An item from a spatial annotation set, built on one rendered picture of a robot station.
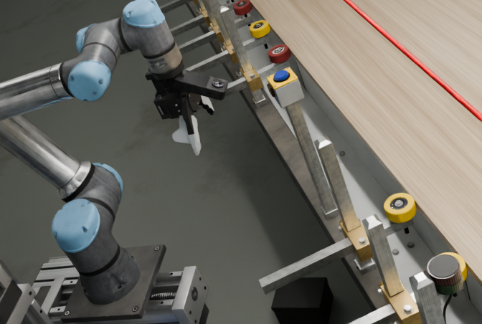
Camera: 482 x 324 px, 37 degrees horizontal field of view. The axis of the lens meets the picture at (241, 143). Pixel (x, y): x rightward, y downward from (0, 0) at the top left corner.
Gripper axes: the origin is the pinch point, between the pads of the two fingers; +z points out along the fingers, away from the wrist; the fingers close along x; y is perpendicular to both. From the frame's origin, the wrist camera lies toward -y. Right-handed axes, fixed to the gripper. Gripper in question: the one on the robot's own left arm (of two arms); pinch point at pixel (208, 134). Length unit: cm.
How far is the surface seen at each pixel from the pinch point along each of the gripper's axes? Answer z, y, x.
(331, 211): 59, -11, -32
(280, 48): 41, 11, -103
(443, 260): 16, -50, 30
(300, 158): 62, 4, -62
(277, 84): 9.6, -9.1, -30.5
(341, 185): 29.0, -23.4, -9.4
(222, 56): 46, 39, -113
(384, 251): 30.2, -34.8, 12.8
